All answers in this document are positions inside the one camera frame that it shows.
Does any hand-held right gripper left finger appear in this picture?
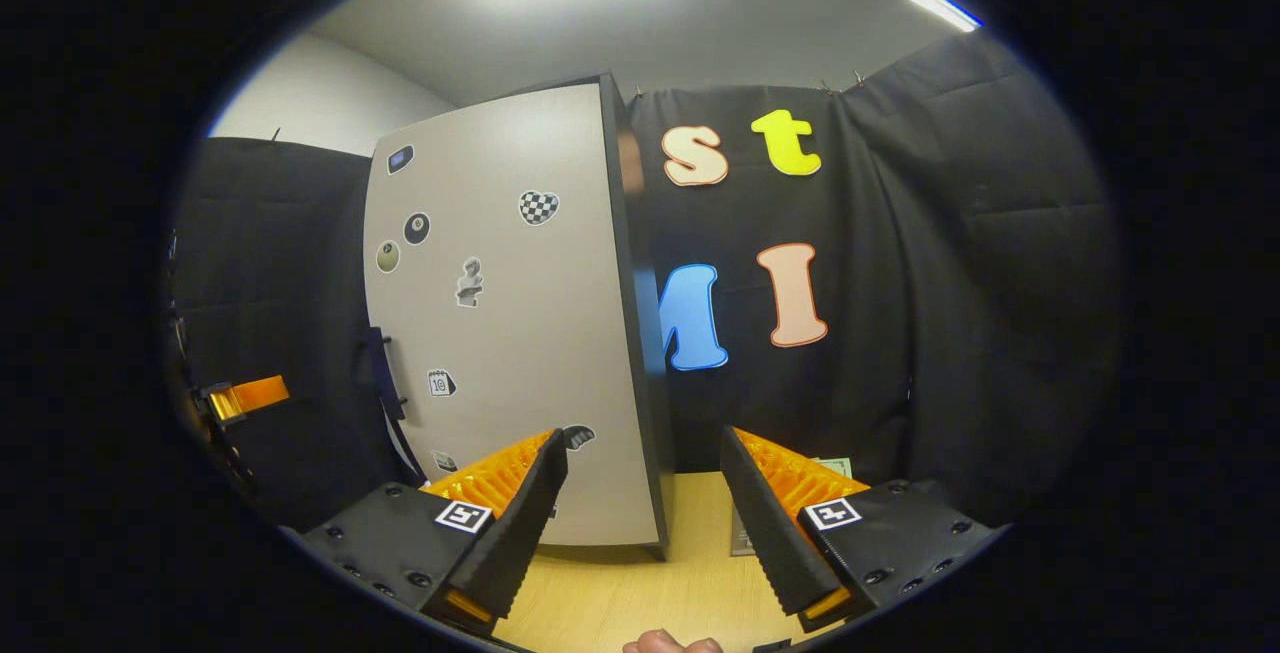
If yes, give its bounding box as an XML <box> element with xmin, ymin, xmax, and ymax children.
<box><xmin>300</xmin><ymin>428</ymin><xmax>569</xmax><ymax>634</ymax></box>

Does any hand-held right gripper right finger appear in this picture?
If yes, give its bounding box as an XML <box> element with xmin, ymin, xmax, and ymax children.
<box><xmin>720</xmin><ymin>425</ymin><xmax>1006</xmax><ymax>634</ymax></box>

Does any black cabinet door handle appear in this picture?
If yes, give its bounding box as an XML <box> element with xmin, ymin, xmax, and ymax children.
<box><xmin>364</xmin><ymin>326</ymin><xmax>427</xmax><ymax>486</ymax></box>

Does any beige cabinet door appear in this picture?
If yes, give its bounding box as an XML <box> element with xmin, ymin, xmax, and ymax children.
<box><xmin>362</xmin><ymin>83</ymin><xmax>663</xmax><ymax>549</ymax></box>

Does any dark grey cabinet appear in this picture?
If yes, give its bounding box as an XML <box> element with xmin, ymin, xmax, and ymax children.
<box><xmin>598</xmin><ymin>73</ymin><xmax>677</xmax><ymax>562</ymax></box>

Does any black backdrop cloth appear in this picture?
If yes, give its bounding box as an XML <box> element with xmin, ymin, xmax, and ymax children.
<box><xmin>165</xmin><ymin>33</ymin><xmax>1121</xmax><ymax>534</ymax></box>

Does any ceiling light panel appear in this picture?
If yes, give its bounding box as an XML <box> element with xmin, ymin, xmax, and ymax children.
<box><xmin>903</xmin><ymin>0</ymin><xmax>983</xmax><ymax>34</ymax></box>

